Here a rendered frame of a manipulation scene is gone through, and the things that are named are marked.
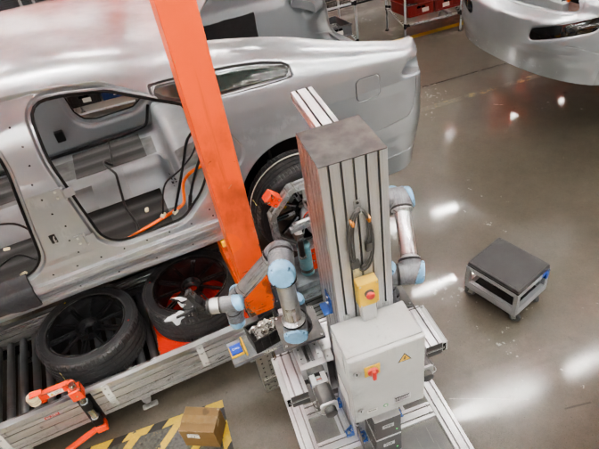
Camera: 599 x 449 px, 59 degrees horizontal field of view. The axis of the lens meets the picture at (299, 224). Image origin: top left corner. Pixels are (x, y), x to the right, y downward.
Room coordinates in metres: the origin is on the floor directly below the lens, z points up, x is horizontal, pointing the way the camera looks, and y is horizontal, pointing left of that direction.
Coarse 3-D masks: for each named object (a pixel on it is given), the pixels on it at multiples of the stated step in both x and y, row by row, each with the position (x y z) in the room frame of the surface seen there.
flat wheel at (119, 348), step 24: (96, 288) 2.68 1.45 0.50; (72, 312) 2.55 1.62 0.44; (96, 312) 2.60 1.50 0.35; (120, 312) 2.44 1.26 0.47; (48, 336) 2.32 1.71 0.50; (72, 336) 2.31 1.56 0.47; (96, 336) 2.26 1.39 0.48; (120, 336) 2.21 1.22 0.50; (144, 336) 2.34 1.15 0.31; (48, 360) 2.12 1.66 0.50; (72, 360) 2.09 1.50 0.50; (96, 360) 2.06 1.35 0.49; (120, 360) 2.12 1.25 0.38
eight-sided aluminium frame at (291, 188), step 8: (288, 184) 2.62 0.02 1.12; (296, 184) 2.60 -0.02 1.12; (288, 192) 2.56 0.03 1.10; (272, 208) 2.58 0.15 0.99; (280, 208) 2.55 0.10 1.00; (272, 216) 2.53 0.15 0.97; (272, 224) 2.53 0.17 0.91; (272, 232) 2.57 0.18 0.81; (288, 240) 2.59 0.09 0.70; (312, 240) 2.64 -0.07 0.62; (296, 248) 2.56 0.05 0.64; (312, 248) 2.59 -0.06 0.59
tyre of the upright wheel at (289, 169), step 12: (276, 156) 2.87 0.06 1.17; (264, 168) 2.82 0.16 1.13; (276, 168) 2.75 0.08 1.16; (288, 168) 2.70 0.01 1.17; (300, 168) 2.69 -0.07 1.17; (264, 180) 2.73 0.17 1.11; (276, 180) 2.66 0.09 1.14; (288, 180) 2.66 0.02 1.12; (264, 192) 2.64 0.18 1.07; (252, 204) 2.71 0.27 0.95; (264, 204) 2.61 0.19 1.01; (252, 216) 2.73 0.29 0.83; (264, 216) 2.60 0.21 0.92; (264, 228) 2.60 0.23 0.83
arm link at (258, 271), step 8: (280, 240) 1.77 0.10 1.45; (264, 256) 1.76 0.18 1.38; (256, 264) 1.78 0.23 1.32; (264, 264) 1.75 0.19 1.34; (248, 272) 1.79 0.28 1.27; (256, 272) 1.75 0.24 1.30; (264, 272) 1.74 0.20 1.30; (248, 280) 1.76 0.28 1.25; (256, 280) 1.74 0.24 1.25; (232, 288) 1.82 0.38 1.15; (240, 288) 1.76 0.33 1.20; (248, 288) 1.75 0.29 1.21
